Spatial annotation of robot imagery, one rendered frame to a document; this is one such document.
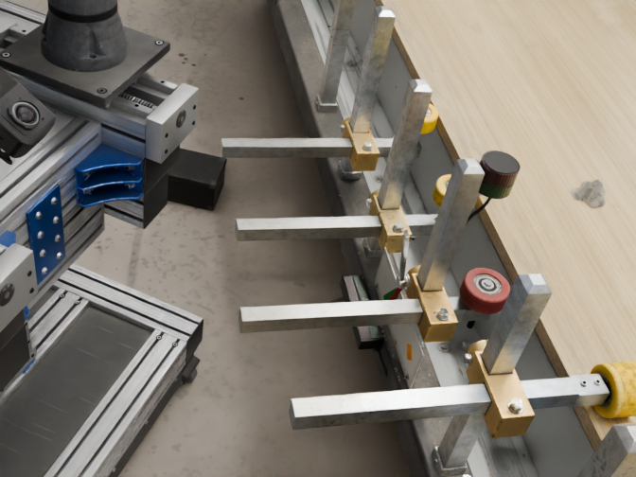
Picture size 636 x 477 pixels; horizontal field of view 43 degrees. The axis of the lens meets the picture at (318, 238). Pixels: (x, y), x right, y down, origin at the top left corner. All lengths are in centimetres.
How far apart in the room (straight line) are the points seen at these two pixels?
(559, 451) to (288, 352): 109
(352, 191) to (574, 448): 74
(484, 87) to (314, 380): 95
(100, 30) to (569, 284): 92
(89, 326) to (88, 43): 88
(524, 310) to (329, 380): 131
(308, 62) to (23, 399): 111
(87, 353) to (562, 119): 125
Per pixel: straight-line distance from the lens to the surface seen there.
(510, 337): 113
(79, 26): 148
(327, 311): 134
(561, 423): 147
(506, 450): 157
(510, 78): 198
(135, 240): 266
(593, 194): 169
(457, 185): 126
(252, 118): 321
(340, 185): 184
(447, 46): 203
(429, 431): 144
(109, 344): 211
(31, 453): 195
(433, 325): 136
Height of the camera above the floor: 185
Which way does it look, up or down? 43 degrees down
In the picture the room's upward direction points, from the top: 12 degrees clockwise
